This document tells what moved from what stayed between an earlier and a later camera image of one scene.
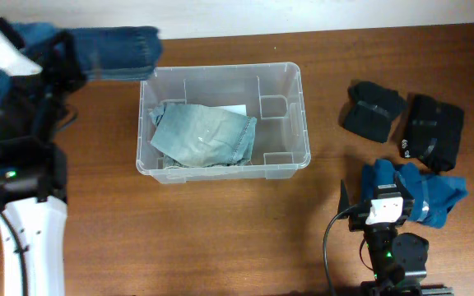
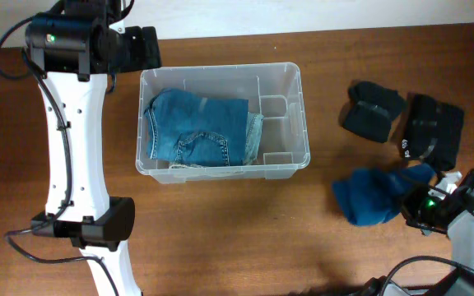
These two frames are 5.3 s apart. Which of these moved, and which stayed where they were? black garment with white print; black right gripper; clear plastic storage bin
Moved: black right gripper
Stayed: clear plastic storage bin; black garment with white print
